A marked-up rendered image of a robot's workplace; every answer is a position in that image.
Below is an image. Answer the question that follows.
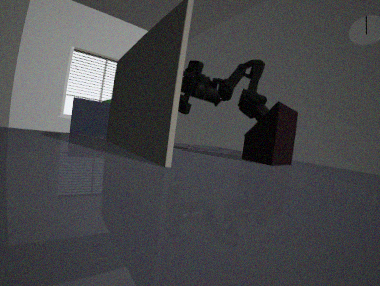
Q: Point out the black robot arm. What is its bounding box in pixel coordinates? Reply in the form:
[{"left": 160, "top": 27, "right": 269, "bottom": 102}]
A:
[{"left": 195, "top": 59, "right": 269, "bottom": 122}]

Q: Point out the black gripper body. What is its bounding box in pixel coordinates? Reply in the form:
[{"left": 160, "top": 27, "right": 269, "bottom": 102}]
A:
[{"left": 178, "top": 61, "right": 210, "bottom": 114}]

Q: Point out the beige flat board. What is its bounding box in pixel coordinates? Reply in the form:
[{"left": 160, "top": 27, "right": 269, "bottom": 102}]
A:
[{"left": 106, "top": 0, "right": 194, "bottom": 168}]

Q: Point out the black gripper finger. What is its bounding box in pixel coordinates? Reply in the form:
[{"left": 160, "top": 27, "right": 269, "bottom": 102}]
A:
[
  {"left": 179, "top": 94, "right": 187, "bottom": 104},
  {"left": 183, "top": 68, "right": 196, "bottom": 78}
]

